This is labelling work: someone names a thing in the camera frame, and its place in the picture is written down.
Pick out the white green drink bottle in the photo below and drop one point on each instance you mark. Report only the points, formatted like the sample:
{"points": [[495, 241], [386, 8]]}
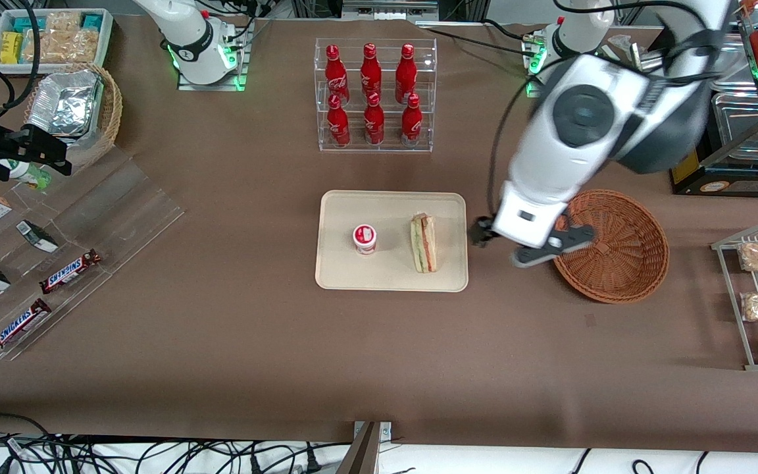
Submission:
{"points": [[33, 176]]}

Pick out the silver foil pack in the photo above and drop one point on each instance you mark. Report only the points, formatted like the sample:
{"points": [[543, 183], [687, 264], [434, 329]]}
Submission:
{"points": [[66, 102]]}

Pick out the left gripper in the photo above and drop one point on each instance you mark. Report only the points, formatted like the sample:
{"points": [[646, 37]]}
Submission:
{"points": [[482, 232]]}

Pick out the black food warmer machine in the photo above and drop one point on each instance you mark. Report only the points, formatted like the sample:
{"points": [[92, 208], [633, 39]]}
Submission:
{"points": [[734, 184]]}

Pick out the light wicker basket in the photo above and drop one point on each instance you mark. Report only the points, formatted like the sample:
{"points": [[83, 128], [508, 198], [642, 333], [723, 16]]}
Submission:
{"points": [[112, 112]]}

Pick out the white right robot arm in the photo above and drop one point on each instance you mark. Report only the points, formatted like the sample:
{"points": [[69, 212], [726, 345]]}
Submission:
{"points": [[188, 39]]}

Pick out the teal snack pack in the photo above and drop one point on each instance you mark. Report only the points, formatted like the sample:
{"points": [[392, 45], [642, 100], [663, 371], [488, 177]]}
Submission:
{"points": [[24, 24], [92, 22]]}

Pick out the steel warmer pan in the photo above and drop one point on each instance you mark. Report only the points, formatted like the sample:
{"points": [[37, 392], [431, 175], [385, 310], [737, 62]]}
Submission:
{"points": [[741, 125], [744, 66]]}

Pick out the clear rice cracker bag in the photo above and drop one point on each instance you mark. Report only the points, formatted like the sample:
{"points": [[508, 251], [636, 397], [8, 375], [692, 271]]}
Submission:
{"points": [[40, 47], [79, 45], [63, 22]]}

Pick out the clear acrylic display stand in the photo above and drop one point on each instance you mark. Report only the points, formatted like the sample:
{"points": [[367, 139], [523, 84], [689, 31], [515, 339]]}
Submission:
{"points": [[122, 210]]}

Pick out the red cola bottle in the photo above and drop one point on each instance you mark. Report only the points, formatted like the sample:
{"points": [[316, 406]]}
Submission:
{"points": [[411, 125], [337, 125], [370, 69], [335, 72], [374, 124], [406, 72]]}

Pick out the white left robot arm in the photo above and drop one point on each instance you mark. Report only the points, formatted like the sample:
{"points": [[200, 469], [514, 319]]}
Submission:
{"points": [[583, 115]]}

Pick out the brown paper table cover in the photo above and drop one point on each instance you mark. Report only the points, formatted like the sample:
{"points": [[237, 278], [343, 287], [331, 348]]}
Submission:
{"points": [[254, 342]]}

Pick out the triangle sandwich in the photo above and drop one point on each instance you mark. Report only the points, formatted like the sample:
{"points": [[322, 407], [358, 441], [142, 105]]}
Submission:
{"points": [[424, 243]]}

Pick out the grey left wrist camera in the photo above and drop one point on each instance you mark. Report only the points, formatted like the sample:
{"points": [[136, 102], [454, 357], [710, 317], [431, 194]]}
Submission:
{"points": [[556, 243]]}

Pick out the yellow snack pack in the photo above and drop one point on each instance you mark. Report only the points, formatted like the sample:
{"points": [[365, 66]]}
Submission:
{"points": [[11, 47]]}

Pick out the snickers chocolate bar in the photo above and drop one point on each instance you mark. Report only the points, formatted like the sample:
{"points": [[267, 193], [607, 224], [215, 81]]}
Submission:
{"points": [[70, 271], [18, 326]]}

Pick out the beige plastic tray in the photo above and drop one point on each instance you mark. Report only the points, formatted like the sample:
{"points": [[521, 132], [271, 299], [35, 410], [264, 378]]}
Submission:
{"points": [[385, 270]]}

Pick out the clear plastic wrapper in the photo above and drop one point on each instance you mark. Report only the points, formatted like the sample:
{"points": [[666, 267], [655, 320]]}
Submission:
{"points": [[622, 46]]}

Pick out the aluminium frame structure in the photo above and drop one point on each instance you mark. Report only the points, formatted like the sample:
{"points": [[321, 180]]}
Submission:
{"points": [[385, 8]]}

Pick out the brown round wicker basket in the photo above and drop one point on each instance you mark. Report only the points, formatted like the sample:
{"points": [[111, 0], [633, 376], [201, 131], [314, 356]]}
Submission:
{"points": [[622, 263]]}

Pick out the clear acrylic bottle rack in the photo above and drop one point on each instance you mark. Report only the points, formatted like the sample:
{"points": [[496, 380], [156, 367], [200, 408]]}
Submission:
{"points": [[385, 148]]}

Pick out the white red yogurt cup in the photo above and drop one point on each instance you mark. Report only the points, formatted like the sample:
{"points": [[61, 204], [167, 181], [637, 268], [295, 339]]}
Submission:
{"points": [[364, 238]]}

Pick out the dark camera mount post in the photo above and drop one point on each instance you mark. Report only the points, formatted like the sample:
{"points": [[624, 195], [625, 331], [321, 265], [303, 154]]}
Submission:
{"points": [[362, 454]]}

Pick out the white plastic bin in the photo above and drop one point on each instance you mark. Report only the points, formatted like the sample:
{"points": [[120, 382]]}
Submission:
{"points": [[108, 39]]}

